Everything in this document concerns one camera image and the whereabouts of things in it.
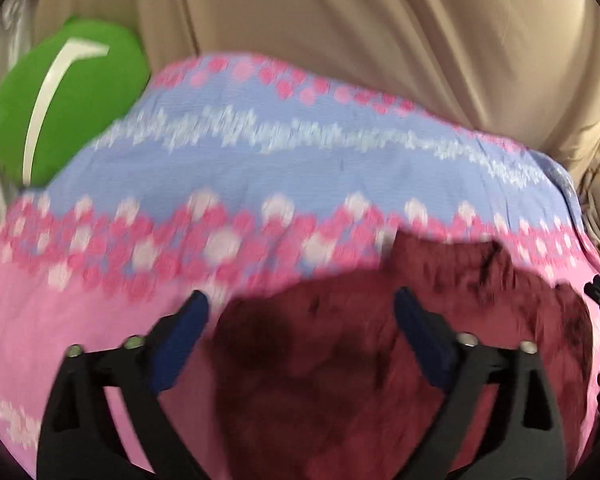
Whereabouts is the dark red quilted jacket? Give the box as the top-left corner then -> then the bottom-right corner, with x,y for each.
210,232 -> 593,479

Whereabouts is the pink blue floral bedsheet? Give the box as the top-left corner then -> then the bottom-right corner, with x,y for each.
0,54 -> 600,474

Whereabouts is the green pillow white stripe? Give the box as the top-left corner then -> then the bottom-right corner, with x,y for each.
0,18 -> 150,188

